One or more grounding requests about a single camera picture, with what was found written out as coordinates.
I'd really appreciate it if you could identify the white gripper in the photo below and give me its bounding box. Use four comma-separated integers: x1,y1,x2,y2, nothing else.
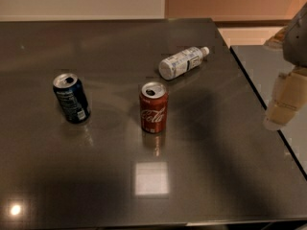
264,3,307,130

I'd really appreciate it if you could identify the blue pepsi can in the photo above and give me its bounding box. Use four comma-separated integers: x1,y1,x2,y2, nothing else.
53,73,90,124

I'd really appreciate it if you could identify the red coca-cola can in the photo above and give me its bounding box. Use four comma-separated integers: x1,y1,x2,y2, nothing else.
139,81,169,133

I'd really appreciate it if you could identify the grey side table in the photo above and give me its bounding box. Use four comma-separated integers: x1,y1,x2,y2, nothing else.
230,45,307,177

